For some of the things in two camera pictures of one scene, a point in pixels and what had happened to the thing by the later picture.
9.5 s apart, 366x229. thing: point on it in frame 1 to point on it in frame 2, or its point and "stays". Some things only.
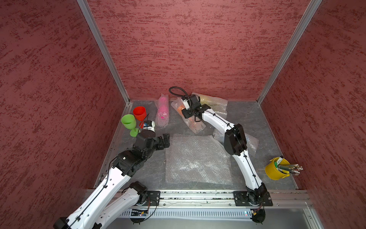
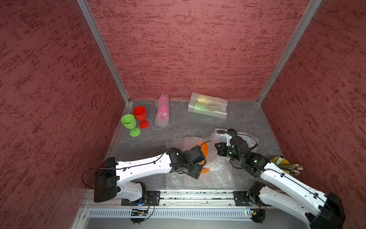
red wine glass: (140, 113) stays
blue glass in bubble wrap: (252, 142) stays
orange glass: (197, 127) to (204, 148)
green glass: (129, 121) stays
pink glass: (162, 117) stays
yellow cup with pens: (279, 168) stays
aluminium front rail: (195, 198) stays
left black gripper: (166, 140) to (196, 171)
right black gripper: (186, 113) to (220, 150)
